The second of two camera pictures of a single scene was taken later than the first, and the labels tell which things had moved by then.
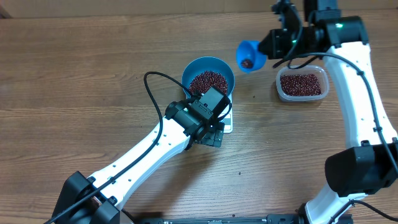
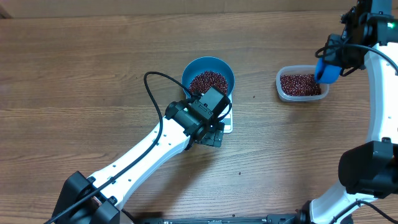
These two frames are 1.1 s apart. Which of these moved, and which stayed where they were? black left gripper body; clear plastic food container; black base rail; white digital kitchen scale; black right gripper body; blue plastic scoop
Moved: blue plastic scoop; black right gripper body
Stayed: black left gripper body; clear plastic food container; white digital kitchen scale; black base rail
